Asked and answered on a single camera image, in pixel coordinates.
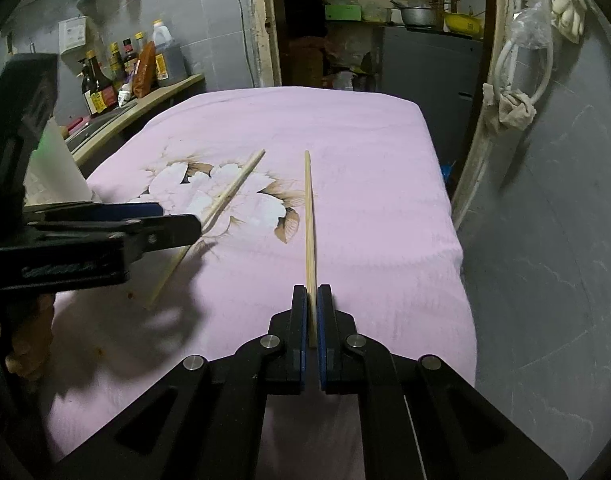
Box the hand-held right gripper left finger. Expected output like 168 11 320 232
50 285 309 480

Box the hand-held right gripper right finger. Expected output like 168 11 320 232
317 284 569 480

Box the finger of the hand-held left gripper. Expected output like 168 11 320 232
23 201 164 224
44 213 204 262

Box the wooden chopstick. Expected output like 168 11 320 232
304 150 317 349
146 149 266 309

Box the person's left hand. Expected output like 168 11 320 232
0 294 55 381

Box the white cylindrical container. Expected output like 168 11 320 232
23 117 94 206

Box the large dark soy sauce bottle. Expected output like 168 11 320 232
80 50 116 114

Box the white carton box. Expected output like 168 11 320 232
58 16 89 56

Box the yellow-capped sauce bottle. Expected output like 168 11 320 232
108 41 127 92

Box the red-capped dark sauce bottle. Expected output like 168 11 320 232
122 37 140 79

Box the orange seasoning packet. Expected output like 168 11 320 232
133 41 159 99

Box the pink floral tablecloth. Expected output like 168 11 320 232
40 86 479 480

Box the brown cardboard box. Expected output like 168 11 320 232
288 35 331 86

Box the black bag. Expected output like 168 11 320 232
286 0 329 39

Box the grey cabinet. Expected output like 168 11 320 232
383 25 486 161

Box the green box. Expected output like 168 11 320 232
324 4 362 22

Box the beige rag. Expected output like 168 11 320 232
482 82 537 129

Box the metal pot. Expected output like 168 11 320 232
399 5 439 30

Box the yellow bowl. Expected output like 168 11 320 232
443 12 485 36

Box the white hose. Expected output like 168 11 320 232
493 35 557 106

